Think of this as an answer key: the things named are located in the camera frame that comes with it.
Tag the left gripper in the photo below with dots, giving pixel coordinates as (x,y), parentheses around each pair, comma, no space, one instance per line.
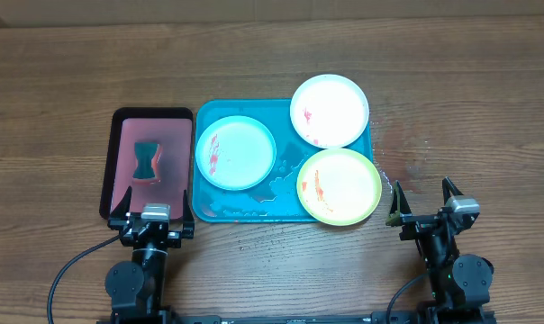
(121,218)

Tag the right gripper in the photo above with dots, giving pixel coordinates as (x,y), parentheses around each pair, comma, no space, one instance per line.
(421,224)

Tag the red and green sponge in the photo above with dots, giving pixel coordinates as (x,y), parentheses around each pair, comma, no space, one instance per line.
(147,156)

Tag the yellow-green plate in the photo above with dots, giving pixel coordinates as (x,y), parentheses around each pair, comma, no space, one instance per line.
(339,186)

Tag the light blue plate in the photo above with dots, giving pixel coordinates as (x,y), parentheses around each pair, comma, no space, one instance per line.
(235,153)

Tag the white plate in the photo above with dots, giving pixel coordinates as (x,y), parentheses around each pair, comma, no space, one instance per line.
(329,111)

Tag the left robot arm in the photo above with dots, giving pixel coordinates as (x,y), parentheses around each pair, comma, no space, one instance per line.
(136,287)

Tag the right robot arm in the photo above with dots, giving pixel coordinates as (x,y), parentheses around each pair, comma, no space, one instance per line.
(459,283)

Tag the black tray with red mat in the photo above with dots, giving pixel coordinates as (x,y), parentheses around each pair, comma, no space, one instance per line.
(172,128)

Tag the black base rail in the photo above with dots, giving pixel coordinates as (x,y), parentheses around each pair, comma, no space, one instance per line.
(376,317)

